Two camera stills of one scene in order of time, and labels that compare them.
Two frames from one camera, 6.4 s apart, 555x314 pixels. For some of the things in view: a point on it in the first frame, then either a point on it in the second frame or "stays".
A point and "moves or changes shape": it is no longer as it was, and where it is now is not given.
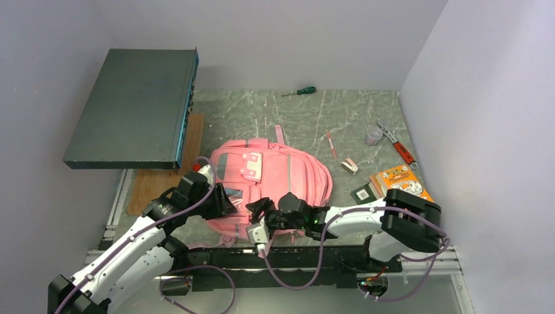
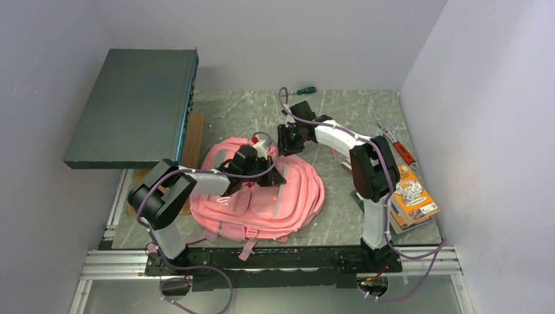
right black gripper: [264, 204] to [284, 146]
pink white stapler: [349, 165] stays
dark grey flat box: [140, 112] stays
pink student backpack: [253, 169] moves or changes shape
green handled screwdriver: [304, 91] stays
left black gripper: [221, 202] to [274, 178]
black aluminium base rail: [285, 265] stays
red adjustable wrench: [402, 150] stays
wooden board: [150, 185] stays
